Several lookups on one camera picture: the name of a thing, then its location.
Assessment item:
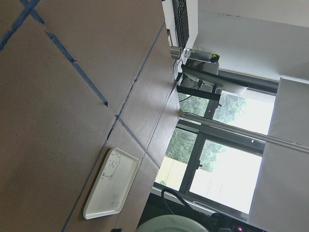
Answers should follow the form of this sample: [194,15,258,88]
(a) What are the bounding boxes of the pale green cup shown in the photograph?
[136,215,209,232]

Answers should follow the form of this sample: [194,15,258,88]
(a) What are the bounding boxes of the steel cup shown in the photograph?
[169,46,183,60]

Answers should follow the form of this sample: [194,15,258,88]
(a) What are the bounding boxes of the cream bear tray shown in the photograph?
[83,148,140,220]

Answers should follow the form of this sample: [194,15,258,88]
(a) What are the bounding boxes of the black laptop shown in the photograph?
[182,65,248,95]

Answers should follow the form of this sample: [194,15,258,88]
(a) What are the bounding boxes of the black keyboard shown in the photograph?
[172,0,189,49]

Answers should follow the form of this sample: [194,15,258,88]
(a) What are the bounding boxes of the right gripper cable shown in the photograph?
[161,188,218,223]

